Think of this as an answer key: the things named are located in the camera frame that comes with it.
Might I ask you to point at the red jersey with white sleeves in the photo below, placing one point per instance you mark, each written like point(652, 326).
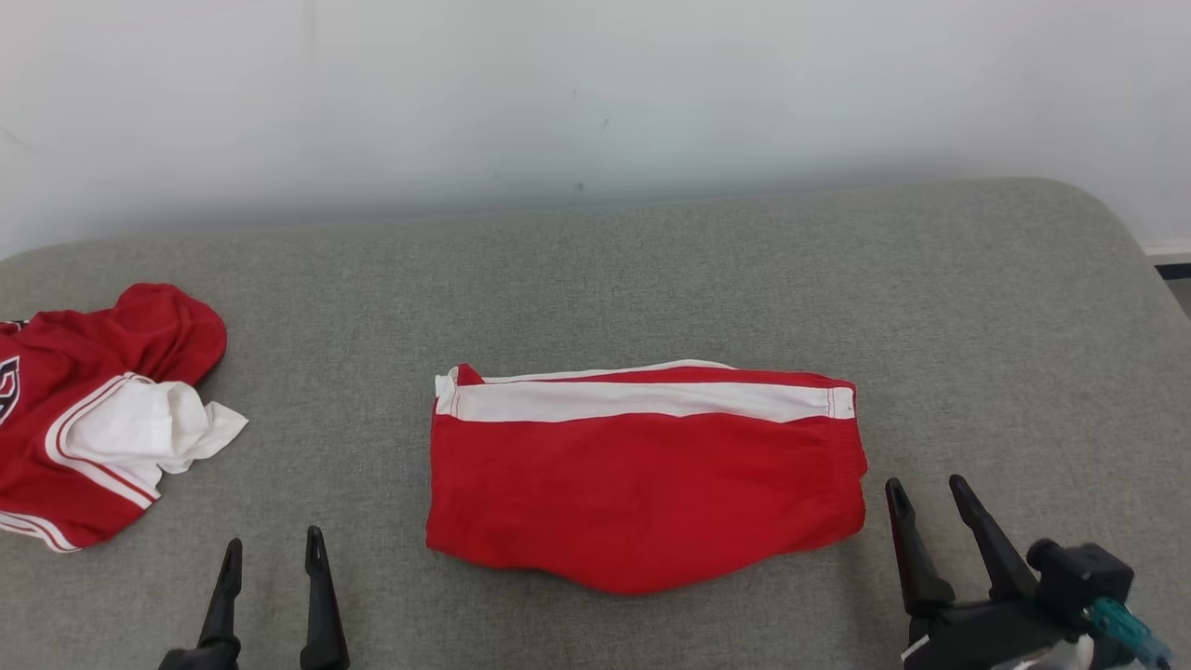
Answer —
point(84, 419)

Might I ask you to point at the red shorts with white stripes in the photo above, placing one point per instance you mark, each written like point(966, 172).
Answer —
point(642, 493)

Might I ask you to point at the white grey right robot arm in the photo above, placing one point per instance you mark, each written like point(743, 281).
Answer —
point(1056, 656)

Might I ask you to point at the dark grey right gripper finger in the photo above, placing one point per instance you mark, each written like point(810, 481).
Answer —
point(991, 549)
point(916, 558)

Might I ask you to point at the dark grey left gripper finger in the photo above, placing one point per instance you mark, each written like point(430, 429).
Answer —
point(323, 605)
point(221, 605)

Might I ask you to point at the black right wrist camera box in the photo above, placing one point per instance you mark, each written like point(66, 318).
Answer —
point(1084, 577)

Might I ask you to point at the black and white wall baseboard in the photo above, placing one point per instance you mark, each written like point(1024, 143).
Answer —
point(1170, 261)

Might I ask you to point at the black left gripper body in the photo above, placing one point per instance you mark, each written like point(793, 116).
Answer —
point(191, 659)

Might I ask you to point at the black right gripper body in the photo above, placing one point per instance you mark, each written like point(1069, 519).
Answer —
point(986, 633)

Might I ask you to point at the grey fabric sofa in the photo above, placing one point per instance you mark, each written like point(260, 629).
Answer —
point(651, 279)

